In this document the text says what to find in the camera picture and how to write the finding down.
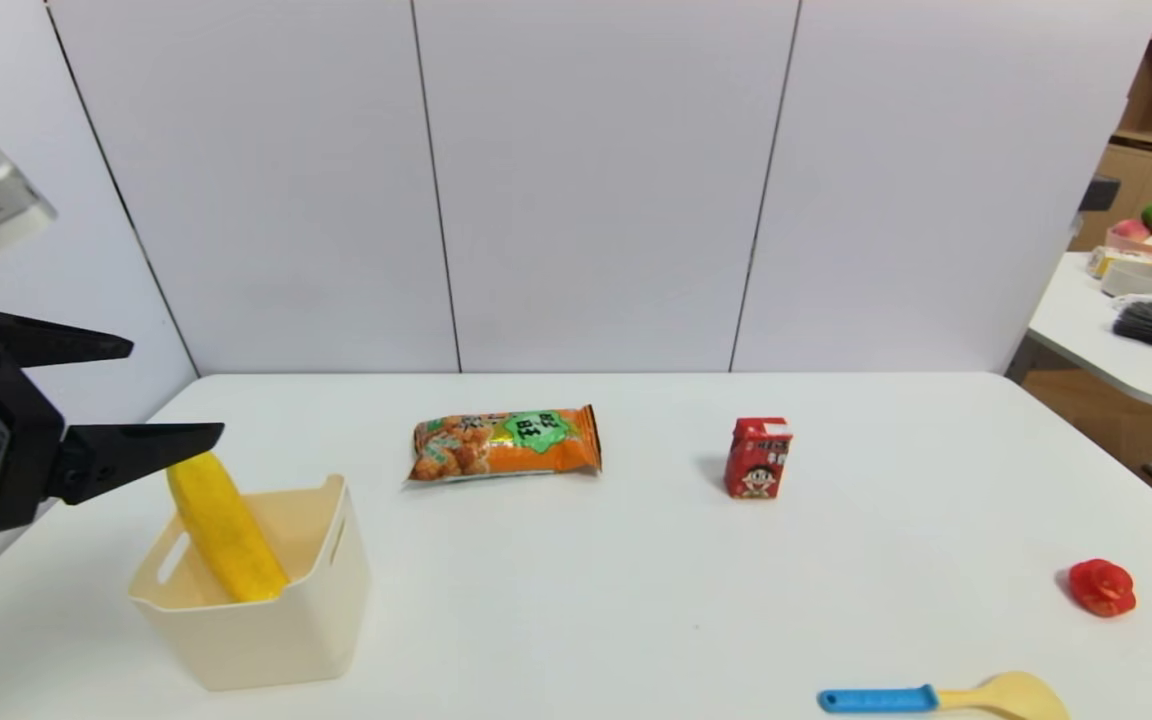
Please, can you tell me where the red milk carton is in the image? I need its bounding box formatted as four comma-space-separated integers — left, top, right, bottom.
724, 417, 794, 500

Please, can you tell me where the orange snack bag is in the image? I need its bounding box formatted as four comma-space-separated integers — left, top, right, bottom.
404, 404, 603, 489

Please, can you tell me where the beige spoon with blue handle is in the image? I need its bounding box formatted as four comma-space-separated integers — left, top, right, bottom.
817, 671, 1070, 720

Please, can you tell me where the yellow banana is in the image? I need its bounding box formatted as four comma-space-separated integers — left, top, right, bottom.
167, 452, 289, 603

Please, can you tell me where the yellow flat box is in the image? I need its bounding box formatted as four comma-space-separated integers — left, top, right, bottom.
1086, 246, 1152, 279

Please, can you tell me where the red toy tomato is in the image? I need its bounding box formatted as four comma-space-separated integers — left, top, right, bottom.
1068, 558, 1137, 618

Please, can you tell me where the white side table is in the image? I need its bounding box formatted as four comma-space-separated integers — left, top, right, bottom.
1026, 250, 1152, 409

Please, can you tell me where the white tray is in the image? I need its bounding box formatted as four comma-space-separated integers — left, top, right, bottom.
1101, 262, 1152, 298

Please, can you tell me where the cream plastic storage box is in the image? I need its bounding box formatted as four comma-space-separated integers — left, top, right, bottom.
128, 474, 373, 693

